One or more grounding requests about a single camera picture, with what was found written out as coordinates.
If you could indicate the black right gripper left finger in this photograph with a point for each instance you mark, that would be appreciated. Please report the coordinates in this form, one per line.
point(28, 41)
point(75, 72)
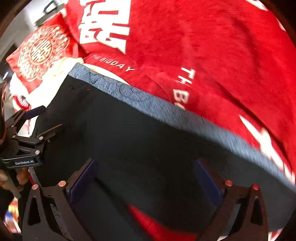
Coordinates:
point(49, 213)

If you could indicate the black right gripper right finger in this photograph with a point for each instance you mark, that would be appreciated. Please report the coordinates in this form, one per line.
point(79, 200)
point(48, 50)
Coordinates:
point(240, 211)

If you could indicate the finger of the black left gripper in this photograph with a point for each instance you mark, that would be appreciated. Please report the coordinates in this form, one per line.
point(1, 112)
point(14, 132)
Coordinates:
point(41, 137)
point(18, 119)

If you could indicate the black pants with grey waistband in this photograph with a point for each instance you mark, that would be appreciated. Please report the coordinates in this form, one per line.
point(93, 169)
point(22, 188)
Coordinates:
point(145, 187)

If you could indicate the person's left hand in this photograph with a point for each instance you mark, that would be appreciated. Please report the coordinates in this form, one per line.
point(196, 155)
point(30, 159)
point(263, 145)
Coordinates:
point(22, 178)

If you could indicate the red embroidered cushion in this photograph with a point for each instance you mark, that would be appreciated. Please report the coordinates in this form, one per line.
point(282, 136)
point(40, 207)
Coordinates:
point(37, 53)

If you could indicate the red sofa cover white characters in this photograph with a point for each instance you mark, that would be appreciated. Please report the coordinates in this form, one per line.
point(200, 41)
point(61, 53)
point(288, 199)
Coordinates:
point(230, 62)

